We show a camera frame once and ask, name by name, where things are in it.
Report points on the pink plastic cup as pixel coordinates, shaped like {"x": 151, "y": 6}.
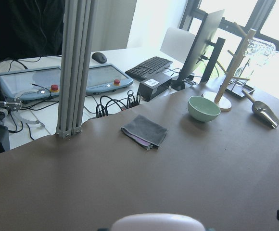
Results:
{"x": 157, "y": 222}

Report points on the black glass holder tray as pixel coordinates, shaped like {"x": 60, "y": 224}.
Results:
{"x": 236, "y": 90}

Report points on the metal scoop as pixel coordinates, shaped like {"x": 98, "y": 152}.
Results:
{"x": 263, "y": 111}

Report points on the green bowl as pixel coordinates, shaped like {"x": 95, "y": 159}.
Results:
{"x": 202, "y": 109}

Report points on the wooden mug tree stand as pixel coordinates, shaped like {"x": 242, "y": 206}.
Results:
{"x": 222, "y": 102}

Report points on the grey folded cloth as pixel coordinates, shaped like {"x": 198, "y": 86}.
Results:
{"x": 146, "y": 129}

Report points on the wine glass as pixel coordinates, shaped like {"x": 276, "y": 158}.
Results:
{"x": 260, "y": 51}

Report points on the pink folded cloth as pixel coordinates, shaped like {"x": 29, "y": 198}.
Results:
{"x": 141, "y": 142}

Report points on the black box device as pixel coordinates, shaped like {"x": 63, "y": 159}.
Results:
{"x": 153, "y": 86}

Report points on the black computer monitor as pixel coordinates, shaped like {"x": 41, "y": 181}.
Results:
{"x": 207, "y": 29}

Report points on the black keyboard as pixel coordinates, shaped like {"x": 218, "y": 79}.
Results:
{"x": 148, "y": 68}

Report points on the blue teach pendant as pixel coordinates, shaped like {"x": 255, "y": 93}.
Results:
{"x": 106, "y": 78}
{"x": 31, "y": 84}

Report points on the black computer mouse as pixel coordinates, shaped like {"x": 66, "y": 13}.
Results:
{"x": 99, "y": 57}

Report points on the person in black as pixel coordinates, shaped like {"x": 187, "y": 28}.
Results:
{"x": 31, "y": 28}

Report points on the aluminium frame post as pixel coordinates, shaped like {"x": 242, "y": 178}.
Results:
{"x": 78, "y": 24}

